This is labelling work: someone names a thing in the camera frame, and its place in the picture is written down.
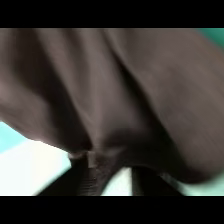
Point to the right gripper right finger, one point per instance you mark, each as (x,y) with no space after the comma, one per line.
(150,185)

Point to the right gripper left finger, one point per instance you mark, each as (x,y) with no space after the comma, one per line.
(83,180)

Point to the brown garment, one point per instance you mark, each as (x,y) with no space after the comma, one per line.
(126,86)

